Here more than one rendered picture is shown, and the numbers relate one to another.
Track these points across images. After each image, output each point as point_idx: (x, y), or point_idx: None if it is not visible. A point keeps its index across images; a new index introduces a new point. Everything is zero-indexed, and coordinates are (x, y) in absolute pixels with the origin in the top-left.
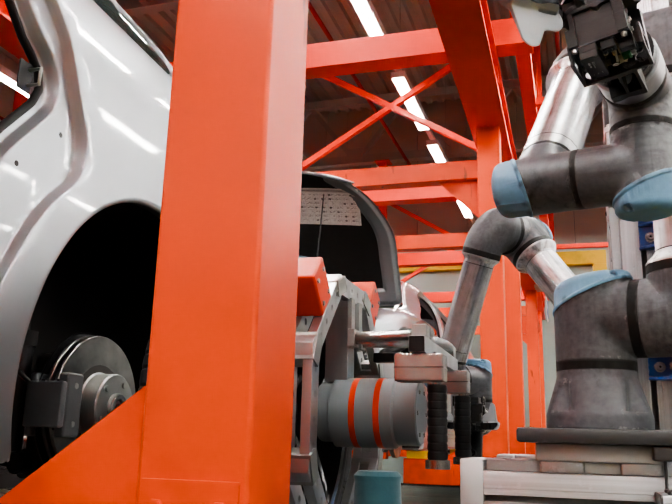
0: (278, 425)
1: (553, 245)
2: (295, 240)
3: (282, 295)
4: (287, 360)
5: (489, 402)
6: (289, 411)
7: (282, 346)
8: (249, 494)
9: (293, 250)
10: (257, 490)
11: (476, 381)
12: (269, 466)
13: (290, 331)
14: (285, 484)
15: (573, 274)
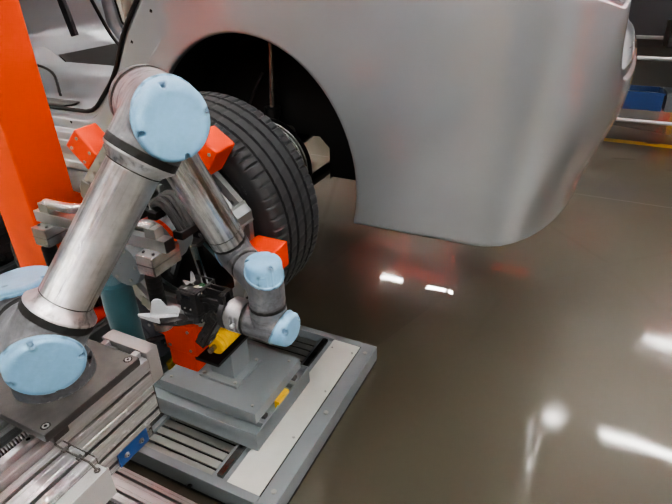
0: (22, 223)
1: (108, 149)
2: (0, 136)
3: (1, 166)
4: (18, 196)
5: (251, 312)
6: (29, 219)
7: (11, 190)
8: (11, 242)
9: (1, 142)
10: (16, 243)
11: (237, 279)
12: (21, 237)
13: (15, 183)
14: (38, 248)
15: (80, 208)
